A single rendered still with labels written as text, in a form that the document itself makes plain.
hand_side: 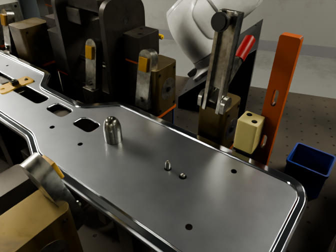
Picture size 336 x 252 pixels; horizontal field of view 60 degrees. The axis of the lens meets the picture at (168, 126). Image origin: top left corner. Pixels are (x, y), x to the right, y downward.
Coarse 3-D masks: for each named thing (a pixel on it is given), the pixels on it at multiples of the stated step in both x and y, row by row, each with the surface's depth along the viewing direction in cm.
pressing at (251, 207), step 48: (0, 96) 66; (48, 96) 66; (48, 144) 53; (96, 144) 53; (144, 144) 53; (192, 144) 53; (96, 192) 44; (144, 192) 44; (192, 192) 44; (240, 192) 44; (288, 192) 44; (144, 240) 38; (192, 240) 37; (240, 240) 37; (288, 240) 38
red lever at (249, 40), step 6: (246, 36) 55; (252, 36) 55; (246, 42) 55; (252, 42) 55; (240, 48) 55; (246, 48) 54; (240, 54) 54; (246, 54) 55; (234, 60) 54; (240, 60) 54; (234, 66) 54; (234, 72) 54; (216, 90) 53; (210, 96) 53; (216, 96) 52; (210, 102) 53; (216, 102) 52
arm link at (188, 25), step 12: (180, 0) 104; (192, 0) 103; (204, 0) 102; (168, 12) 106; (180, 12) 103; (192, 12) 102; (204, 12) 102; (168, 24) 108; (180, 24) 104; (192, 24) 103; (204, 24) 103; (180, 36) 106; (192, 36) 105; (204, 36) 105; (180, 48) 113; (192, 48) 107; (204, 48) 106; (192, 60) 112
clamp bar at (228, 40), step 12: (216, 12) 43; (228, 12) 46; (240, 12) 45; (216, 24) 44; (228, 24) 43; (240, 24) 46; (216, 36) 47; (228, 36) 47; (216, 48) 48; (228, 48) 47; (216, 60) 50; (228, 60) 47; (216, 72) 51; (228, 72) 49; (216, 84) 51; (228, 84) 51; (204, 96) 53; (204, 108) 54; (216, 108) 52
